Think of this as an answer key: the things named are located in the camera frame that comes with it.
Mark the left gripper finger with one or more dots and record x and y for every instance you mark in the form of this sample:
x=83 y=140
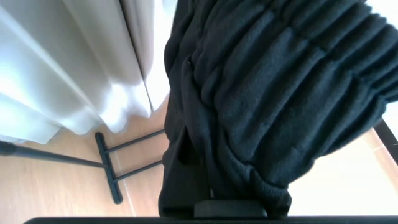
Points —
x=183 y=186

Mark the black shorts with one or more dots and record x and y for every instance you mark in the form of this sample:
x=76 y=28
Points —
x=280 y=93

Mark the black clothes rack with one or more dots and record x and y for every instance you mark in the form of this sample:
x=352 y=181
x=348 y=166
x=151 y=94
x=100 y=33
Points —
x=107 y=161

